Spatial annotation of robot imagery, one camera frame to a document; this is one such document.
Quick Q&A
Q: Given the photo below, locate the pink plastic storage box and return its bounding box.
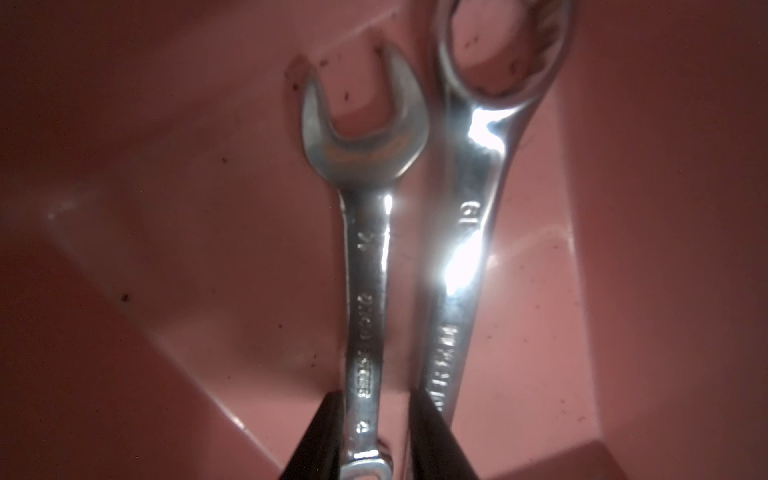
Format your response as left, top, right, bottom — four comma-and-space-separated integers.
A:
1, 1, 767, 479

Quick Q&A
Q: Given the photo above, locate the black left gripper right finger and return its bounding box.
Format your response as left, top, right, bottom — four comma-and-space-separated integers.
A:
408, 389, 478, 480

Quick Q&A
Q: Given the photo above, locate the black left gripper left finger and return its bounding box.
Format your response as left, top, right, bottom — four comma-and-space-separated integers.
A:
279, 391, 344, 480

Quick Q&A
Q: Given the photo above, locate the silver 19 combination wrench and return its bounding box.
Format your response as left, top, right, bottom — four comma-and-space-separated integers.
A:
418, 1, 576, 423

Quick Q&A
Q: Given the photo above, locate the silver 16 combination wrench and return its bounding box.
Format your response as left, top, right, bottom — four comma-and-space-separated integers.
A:
301, 44, 430, 479

